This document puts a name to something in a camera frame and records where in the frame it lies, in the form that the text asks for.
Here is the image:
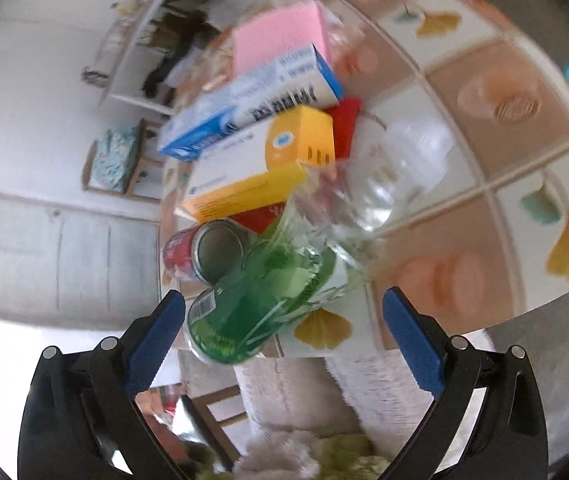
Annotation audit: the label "white metal desk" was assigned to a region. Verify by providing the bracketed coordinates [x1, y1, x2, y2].
[99, 0, 245, 116]

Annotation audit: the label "blue and white carton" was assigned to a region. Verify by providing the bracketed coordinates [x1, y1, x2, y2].
[157, 45, 345, 162]

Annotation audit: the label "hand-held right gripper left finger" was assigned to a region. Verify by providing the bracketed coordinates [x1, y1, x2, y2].
[17, 289, 200, 480]

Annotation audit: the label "red drink can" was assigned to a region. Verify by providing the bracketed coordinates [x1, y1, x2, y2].
[163, 219, 258, 285]

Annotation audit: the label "pink sponge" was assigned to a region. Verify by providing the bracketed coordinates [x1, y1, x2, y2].
[232, 1, 335, 78]

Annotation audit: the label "patterned blue cushion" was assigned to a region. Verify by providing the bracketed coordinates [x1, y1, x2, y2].
[87, 127, 140, 193]

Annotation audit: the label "wooden chair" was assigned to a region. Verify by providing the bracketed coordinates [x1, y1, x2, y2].
[82, 119, 170, 205]

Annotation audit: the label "yellow and white carton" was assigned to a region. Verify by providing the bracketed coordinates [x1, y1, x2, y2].
[174, 105, 336, 224]

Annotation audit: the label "red plastic bag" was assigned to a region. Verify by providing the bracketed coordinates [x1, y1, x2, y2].
[234, 96, 365, 233]

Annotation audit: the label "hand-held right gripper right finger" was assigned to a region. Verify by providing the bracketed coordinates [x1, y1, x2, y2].
[371, 286, 550, 480]

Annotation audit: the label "green fluffy cloth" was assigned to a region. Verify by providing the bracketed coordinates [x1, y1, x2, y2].
[194, 432, 390, 480]

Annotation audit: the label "clear plastic bottle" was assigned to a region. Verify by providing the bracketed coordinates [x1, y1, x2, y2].
[294, 120, 455, 266]

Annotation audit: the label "black bag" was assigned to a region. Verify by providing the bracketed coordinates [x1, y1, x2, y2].
[142, 10, 215, 101]

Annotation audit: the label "green plastic bottle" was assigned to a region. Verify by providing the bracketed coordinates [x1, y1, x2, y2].
[187, 205, 350, 365]

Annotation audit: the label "patterned tablecloth table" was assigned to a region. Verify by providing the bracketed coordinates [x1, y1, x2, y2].
[157, 0, 569, 358]

